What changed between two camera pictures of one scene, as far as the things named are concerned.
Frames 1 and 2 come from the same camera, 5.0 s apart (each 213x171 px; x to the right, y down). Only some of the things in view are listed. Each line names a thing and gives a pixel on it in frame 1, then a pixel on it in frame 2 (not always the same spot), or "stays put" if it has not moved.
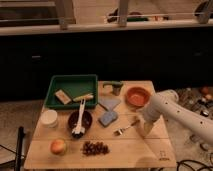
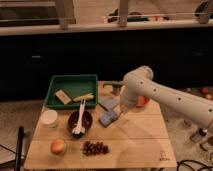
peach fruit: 58,146 stays put
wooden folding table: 109,135 stays put
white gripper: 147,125 to 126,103
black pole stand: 19,153 stays put
